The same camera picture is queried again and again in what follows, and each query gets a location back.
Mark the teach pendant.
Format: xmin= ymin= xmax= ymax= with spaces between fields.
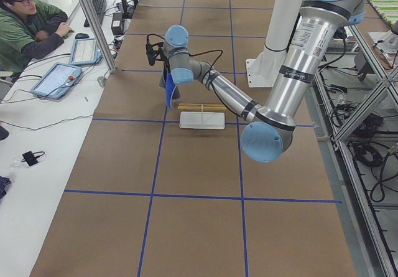
xmin=69 ymin=38 xmax=102 ymax=65
xmin=30 ymin=63 xmax=83 ymax=100

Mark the small black adapter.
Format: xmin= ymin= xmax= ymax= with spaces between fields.
xmin=22 ymin=151 xmax=45 ymax=167

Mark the far teach pendant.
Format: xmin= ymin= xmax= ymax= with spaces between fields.
xmin=69 ymin=38 xmax=102 ymax=65

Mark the aluminium frame post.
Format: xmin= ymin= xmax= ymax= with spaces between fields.
xmin=79 ymin=0 xmax=116 ymax=74

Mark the near teach pendant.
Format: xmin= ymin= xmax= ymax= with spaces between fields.
xmin=30 ymin=63 xmax=83 ymax=100

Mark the blue grey towel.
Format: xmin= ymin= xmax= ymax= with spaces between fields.
xmin=159 ymin=67 xmax=180 ymax=108

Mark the black computer mouse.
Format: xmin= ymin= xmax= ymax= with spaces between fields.
xmin=75 ymin=33 xmax=90 ymax=40

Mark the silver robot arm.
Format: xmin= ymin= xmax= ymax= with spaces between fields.
xmin=161 ymin=0 xmax=364 ymax=162

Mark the white pedestal column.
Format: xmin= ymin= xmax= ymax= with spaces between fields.
xmin=246 ymin=0 xmax=302 ymax=88

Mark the camera cable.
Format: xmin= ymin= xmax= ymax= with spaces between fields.
xmin=146 ymin=33 xmax=224 ymax=72

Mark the white wooden towel rack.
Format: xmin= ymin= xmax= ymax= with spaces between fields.
xmin=178 ymin=103 xmax=227 ymax=130

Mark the seated person green jacket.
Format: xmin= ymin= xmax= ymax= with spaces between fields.
xmin=1 ymin=0 xmax=72 ymax=78

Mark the black keyboard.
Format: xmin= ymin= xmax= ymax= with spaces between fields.
xmin=91 ymin=0 xmax=107 ymax=27

